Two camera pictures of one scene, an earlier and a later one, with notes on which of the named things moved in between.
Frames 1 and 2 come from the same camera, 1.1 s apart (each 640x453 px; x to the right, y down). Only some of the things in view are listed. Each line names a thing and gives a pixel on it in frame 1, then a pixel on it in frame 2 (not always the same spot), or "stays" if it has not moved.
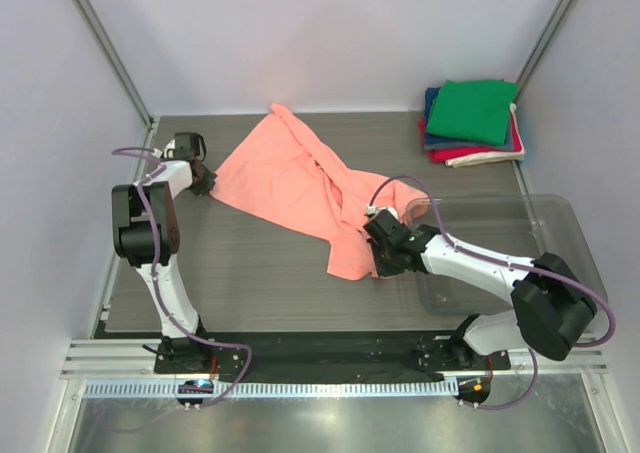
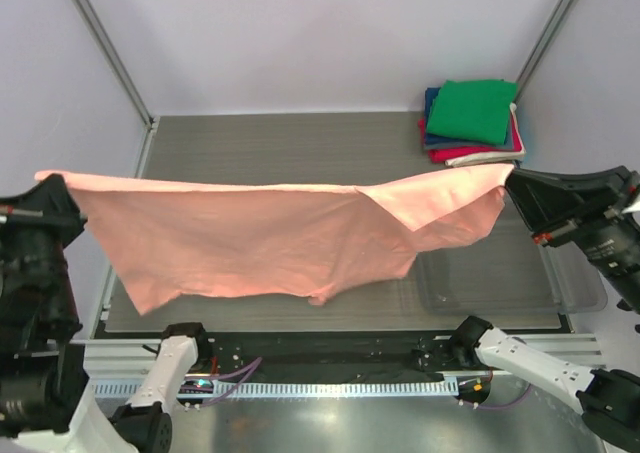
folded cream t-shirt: [492, 157] stays
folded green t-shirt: [473, 110] stays
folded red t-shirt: [441, 155] stays
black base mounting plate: [242, 352] stays
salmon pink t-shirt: [283, 168] → [170, 237]
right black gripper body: [384, 263] → [612, 243]
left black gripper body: [203, 185] → [43, 244]
